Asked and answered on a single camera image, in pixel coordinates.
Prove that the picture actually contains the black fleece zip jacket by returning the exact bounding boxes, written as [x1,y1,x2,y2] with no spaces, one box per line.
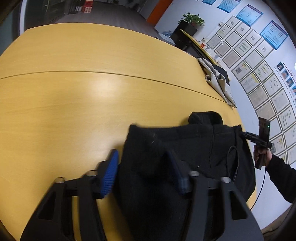
[112,111,255,240]

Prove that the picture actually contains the operator right hand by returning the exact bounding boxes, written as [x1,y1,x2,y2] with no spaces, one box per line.
[253,145,273,167]

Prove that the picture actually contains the beige folded garment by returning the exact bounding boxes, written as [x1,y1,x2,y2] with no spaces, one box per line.
[197,58,236,108]

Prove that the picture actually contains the long yellow side table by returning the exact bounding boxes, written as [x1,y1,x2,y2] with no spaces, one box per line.
[180,30,218,65]

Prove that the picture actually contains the potted green plant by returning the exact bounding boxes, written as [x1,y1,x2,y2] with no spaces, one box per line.
[178,12,205,27]

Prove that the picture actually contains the red white stacked boxes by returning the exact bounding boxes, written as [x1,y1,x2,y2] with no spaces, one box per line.
[81,0,94,13]

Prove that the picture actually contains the thin black cable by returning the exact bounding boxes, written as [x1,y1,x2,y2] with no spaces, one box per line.
[227,145,270,212]

